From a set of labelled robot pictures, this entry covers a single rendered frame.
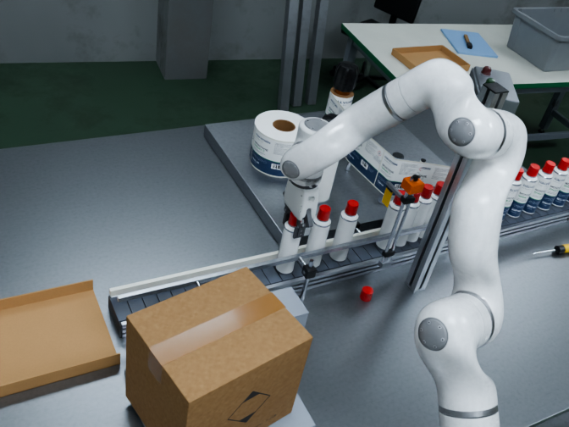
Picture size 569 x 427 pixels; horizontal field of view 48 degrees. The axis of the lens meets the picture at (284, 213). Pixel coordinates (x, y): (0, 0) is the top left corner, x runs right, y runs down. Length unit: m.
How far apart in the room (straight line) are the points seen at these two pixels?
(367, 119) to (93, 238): 0.91
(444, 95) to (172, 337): 0.72
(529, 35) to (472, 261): 2.71
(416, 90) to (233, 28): 3.57
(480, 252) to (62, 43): 3.76
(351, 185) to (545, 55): 1.89
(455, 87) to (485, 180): 0.19
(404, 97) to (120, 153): 1.20
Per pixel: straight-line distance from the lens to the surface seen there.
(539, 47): 3.85
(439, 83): 1.32
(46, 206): 2.05
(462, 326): 1.27
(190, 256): 1.87
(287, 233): 1.69
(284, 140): 2.08
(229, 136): 2.32
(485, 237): 1.29
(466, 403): 1.36
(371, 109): 1.40
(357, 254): 1.92
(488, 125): 1.22
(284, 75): 4.27
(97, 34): 4.65
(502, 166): 1.33
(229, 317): 1.33
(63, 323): 1.70
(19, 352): 1.65
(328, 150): 1.42
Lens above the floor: 2.11
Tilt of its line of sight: 38 degrees down
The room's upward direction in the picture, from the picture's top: 12 degrees clockwise
